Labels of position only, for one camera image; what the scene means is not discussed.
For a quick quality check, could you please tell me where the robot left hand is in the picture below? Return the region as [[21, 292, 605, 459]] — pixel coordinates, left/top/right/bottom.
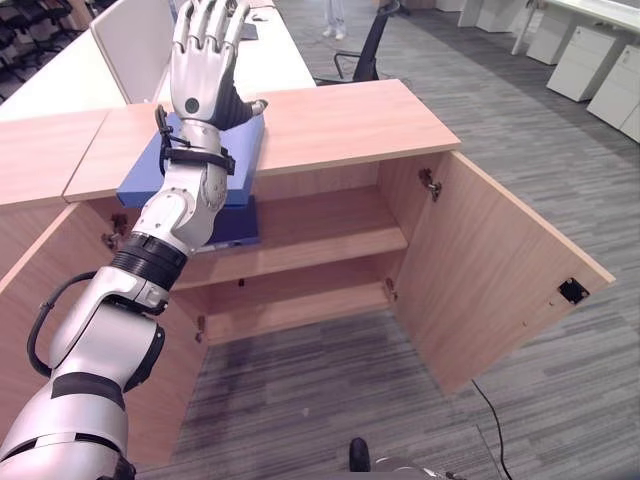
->
[[168, 0, 270, 155]]

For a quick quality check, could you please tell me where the wooden office cabinet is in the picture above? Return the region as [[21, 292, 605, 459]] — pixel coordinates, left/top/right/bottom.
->
[[62, 78, 463, 347]]

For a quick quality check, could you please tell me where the blue folder with label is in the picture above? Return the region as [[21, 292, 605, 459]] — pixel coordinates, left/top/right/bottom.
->
[[199, 194, 263, 250]]

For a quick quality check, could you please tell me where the black office chair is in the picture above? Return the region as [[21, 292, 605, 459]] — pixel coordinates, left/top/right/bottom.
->
[[313, 0, 403, 87]]

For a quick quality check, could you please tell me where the wooden cabinet shelf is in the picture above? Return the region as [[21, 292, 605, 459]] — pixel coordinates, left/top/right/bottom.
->
[[172, 227, 409, 292]]

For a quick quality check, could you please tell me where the plain wooden cabinet door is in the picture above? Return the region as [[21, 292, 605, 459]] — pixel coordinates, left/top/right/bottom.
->
[[0, 201, 209, 469]]

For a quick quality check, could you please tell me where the wooden cabinet door with lock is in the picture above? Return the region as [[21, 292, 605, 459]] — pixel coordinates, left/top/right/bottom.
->
[[377, 149, 617, 398]]

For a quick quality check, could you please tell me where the white desk partition panel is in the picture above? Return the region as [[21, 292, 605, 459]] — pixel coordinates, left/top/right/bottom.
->
[[90, 0, 177, 106]]

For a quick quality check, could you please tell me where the long white desk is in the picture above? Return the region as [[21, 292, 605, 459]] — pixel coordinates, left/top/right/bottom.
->
[[0, 0, 318, 124]]

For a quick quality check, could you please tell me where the person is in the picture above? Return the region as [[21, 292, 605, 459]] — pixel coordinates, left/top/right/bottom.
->
[[321, 0, 348, 41]]

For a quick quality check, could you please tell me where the row of black chairs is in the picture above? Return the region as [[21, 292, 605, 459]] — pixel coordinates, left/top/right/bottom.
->
[[0, 0, 72, 104]]

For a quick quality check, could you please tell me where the white desk with legs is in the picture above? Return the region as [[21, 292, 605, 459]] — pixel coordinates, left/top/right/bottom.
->
[[509, 0, 640, 57]]

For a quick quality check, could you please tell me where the black door lock plate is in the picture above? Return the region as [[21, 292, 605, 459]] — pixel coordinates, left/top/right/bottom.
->
[[558, 278, 591, 305]]

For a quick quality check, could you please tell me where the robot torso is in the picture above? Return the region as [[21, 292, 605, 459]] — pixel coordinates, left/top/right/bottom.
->
[[348, 436, 474, 480]]

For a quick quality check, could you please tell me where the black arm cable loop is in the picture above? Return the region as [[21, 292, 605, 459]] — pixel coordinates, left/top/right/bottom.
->
[[26, 269, 97, 379]]

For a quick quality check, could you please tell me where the white drawer pedestal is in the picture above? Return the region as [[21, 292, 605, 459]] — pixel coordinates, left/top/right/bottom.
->
[[585, 44, 640, 137], [526, 6, 572, 67], [545, 24, 627, 104]]

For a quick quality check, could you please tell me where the black floor cable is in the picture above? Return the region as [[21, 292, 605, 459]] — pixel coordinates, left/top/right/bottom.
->
[[469, 378, 515, 480]]

